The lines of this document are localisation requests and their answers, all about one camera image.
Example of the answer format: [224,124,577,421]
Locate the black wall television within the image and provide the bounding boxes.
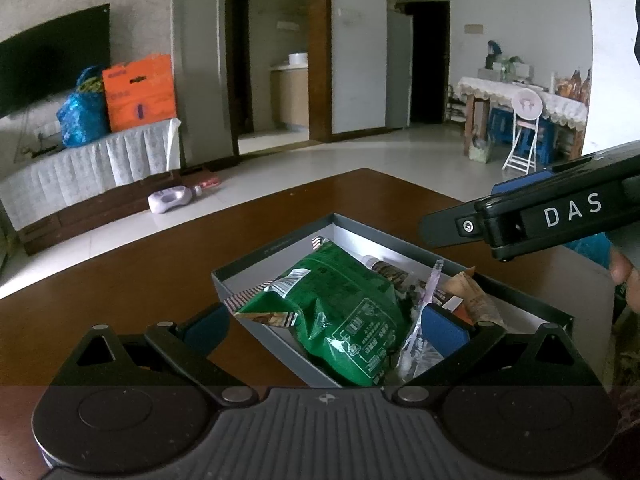
[0,3,111,118]

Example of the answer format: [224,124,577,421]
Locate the orange snack bags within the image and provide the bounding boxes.
[557,67,591,98]

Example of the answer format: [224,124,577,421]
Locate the person's right hand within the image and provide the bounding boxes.
[610,249,639,287]

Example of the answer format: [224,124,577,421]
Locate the beige kitchen cabinet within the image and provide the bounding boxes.
[270,65,310,128]

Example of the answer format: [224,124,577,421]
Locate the blue plastic bag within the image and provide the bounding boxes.
[56,66,110,149]

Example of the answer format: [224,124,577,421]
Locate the white lace cloth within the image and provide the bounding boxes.
[0,117,182,231]

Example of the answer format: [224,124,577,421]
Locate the blue plastic stool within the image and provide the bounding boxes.
[487,107,516,147]
[530,120,557,163]

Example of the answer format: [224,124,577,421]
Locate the side table with lace cloth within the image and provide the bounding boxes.
[457,76,588,161]

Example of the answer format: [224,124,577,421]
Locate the white brown tube snack packet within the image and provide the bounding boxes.
[361,254,416,291]

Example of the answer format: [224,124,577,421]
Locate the brown peanut packet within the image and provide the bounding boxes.
[467,280,507,333]

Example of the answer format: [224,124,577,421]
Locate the boxes on side table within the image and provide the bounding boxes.
[477,40,533,82]

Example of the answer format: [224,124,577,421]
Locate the clear plastic snack packet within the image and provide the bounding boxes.
[397,258,446,381]

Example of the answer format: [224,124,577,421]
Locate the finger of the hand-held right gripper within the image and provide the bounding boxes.
[420,200,484,252]
[491,156,608,197]

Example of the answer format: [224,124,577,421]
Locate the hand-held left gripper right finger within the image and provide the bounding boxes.
[391,304,603,407]

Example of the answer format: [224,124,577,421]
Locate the small patterned bag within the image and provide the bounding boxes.
[467,137,493,163]

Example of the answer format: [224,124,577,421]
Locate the striped snack packet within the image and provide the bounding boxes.
[223,282,301,329]

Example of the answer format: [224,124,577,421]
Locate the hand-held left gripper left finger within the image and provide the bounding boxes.
[47,303,260,407]

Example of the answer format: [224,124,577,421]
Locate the orange-brown snack bar packet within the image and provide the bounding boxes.
[435,269,477,323]

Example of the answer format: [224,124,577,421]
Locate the green snack packet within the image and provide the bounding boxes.
[235,241,416,388]

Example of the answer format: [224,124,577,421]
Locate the orange cardboard box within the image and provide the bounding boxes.
[102,54,177,133]

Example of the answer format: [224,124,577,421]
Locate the white folding chair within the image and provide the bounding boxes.
[502,87,545,173]

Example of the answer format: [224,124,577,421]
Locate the purple white bottle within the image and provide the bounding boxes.
[148,185,203,214]

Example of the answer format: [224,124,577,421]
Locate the grey cardboard box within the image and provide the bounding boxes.
[211,212,574,388]

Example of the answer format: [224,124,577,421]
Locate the teal object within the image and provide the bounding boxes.
[567,234,613,268]

